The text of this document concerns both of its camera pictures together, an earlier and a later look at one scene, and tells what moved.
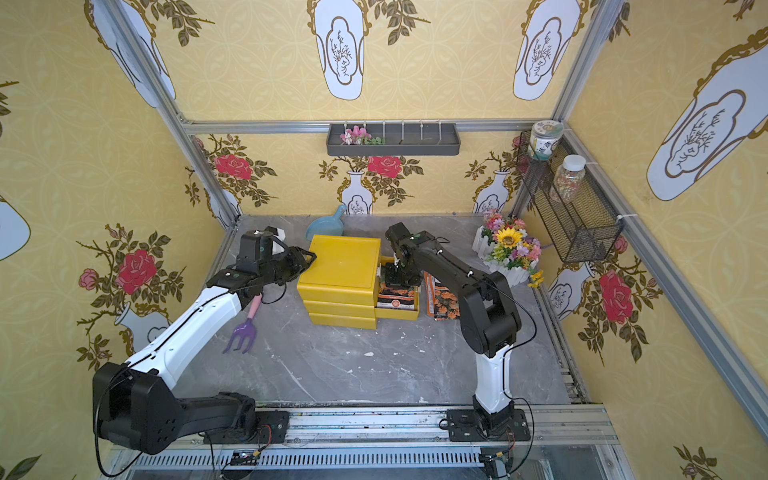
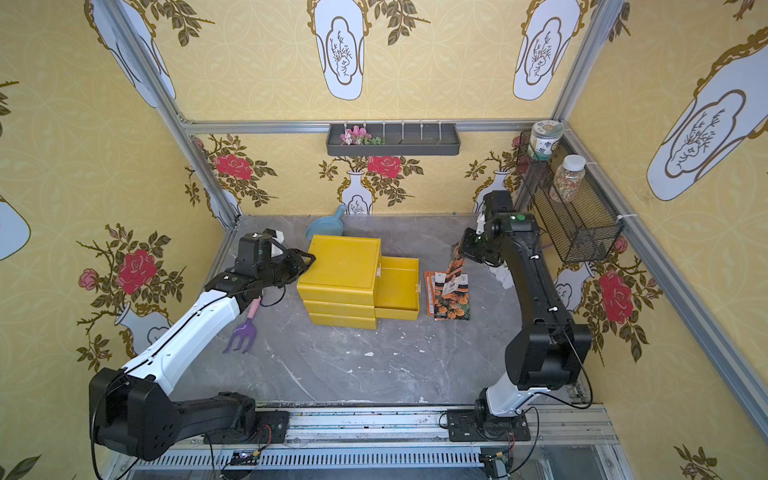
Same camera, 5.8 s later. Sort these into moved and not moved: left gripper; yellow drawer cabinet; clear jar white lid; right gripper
Moved: right gripper
Not moved: clear jar white lid; left gripper; yellow drawer cabinet
